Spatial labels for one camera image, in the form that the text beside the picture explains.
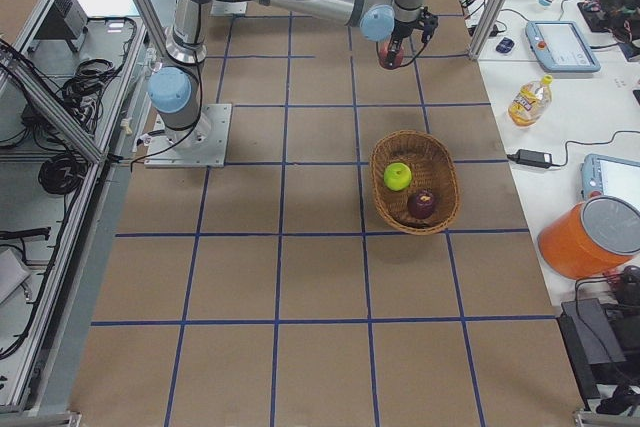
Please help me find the red yellow apple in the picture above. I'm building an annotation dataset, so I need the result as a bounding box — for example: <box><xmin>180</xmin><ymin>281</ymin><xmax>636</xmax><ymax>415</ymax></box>
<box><xmin>378</xmin><ymin>42</ymin><xmax>404</xmax><ymax>70</ymax></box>

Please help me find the dark red apple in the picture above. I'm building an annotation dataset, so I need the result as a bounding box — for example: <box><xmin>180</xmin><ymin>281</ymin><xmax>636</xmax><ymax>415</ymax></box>
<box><xmin>407</xmin><ymin>189</ymin><xmax>437</xmax><ymax>219</ymax></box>

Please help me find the blue teach pendant far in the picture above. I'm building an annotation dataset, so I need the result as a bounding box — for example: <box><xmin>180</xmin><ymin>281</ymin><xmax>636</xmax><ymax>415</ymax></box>
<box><xmin>525</xmin><ymin>21</ymin><xmax>601</xmax><ymax>73</ymax></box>

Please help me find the blue teach pendant near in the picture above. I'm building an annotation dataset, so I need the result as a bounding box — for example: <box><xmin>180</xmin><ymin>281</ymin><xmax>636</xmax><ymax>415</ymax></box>
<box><xmin>581</xmin><ymin>153</ymin><xmax>640</xmax><ymax>210</ymax></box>

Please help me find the orange juice bottle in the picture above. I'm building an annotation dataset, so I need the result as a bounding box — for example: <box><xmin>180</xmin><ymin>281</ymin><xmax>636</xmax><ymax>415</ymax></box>
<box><xmin>507</xmin><ymin>74</ymin><xmax>554</xmax><ymax>127</ymax></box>

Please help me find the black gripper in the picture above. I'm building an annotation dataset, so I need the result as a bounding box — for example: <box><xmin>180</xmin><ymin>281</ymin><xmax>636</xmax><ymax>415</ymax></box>
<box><xmin>385</xmin><ymin>18</ymin><xmax>424</xmax><ymax>63</ymax></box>

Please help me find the dark blue small pouch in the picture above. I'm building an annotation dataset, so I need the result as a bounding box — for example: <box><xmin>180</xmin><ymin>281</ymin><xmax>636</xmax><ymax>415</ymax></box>
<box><xmin>495</xmin><ymin>37</ymin><xmax>515</xmax><ymax>54</ymax></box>

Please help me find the green apple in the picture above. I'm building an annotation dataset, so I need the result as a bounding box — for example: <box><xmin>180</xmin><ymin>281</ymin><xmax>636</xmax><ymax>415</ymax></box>
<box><xmin>383</xmin><ymin>162</ymin><xmax>413</xmax><ymax>192</ymax></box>

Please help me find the woven wicker basket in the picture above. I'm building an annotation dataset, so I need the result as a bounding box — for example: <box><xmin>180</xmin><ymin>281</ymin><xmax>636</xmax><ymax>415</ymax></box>
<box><xmin>370</xmin><ymin>130</ymin><xmax>460</xmax><ymax>235</ymax></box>

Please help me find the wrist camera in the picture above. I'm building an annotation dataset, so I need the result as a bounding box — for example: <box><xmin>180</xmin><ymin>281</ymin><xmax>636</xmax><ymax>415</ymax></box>
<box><xmin>418</xmin><ymin>7</ymin><xmax>439</xmax><ymax>45</ymax></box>

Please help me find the blue teach pendant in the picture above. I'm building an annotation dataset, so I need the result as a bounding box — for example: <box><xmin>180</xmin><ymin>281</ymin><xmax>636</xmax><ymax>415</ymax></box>
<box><xmin>581</xmin><ymin>153</ymin><xmax>640</xmax><ymax>210</ymax></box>
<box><xmin>525</xmin><ymin>21</ymin><xmax>601</xmax><ymax>73</ymax></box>

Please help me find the black power adapter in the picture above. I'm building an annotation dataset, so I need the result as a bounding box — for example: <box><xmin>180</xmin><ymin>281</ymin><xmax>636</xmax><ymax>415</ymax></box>
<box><xmin>507</xmin><ymin>149</ymin><xmax>553</xmax><ymax>169</ymax></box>

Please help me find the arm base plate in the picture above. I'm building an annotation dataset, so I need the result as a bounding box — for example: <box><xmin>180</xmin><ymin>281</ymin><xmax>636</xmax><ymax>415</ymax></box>
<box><xmin>210</xmin><ymin>0</ymin><xmax>248</xmax><ymax>17</ymax></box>
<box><xmin>143</xmin><ymin>103</ymin><xmax>232</xmax><ymax>168</ymax></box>

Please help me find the orange bucket with lid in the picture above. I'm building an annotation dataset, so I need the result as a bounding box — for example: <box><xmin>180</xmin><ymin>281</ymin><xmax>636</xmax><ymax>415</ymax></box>
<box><xmin>537</xmin><ymin>195</ymin><xmax>639</xmax><ymax>280</ymax></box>

